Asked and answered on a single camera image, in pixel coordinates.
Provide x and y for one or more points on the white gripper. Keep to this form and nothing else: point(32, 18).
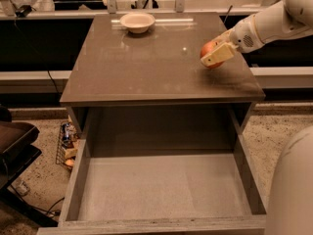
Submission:
point(245, 36)

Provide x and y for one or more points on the red apple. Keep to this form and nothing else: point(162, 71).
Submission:
point(207, 47)

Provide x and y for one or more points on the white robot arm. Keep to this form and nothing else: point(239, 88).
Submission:
point(290, 204)

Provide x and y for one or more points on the grey cabinet with counter top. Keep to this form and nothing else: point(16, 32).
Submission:
point(149, 94)

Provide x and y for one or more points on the open grey top drawer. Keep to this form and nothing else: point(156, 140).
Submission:
point(209, 194)

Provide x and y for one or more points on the white bowl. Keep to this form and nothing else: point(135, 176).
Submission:
point(137, 22)

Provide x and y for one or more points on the black power adapter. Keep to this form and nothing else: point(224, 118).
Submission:
point(23, 11)

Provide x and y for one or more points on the dark chair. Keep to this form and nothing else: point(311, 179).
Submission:
point(16, 154)

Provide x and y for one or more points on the wire basket with items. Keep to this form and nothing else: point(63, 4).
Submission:
point(67, 145)

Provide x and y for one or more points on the metal railing frame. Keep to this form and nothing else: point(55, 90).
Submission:
point(146, 7)

